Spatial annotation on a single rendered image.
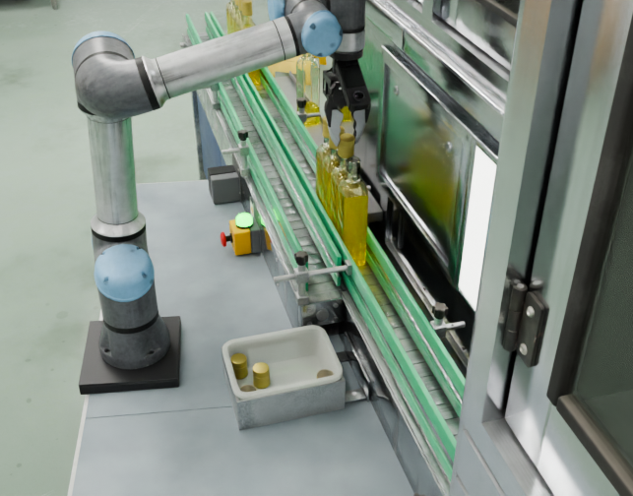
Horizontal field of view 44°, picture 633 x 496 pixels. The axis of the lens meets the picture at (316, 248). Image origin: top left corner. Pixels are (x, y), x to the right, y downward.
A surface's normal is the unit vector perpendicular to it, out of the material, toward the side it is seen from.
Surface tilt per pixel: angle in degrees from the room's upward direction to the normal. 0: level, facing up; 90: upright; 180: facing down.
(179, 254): 0
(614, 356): 90
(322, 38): 92
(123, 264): 9
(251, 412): 90
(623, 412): 90
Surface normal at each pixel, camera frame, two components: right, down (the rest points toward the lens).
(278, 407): 0.28, 0.54
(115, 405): 0.00, -0.83
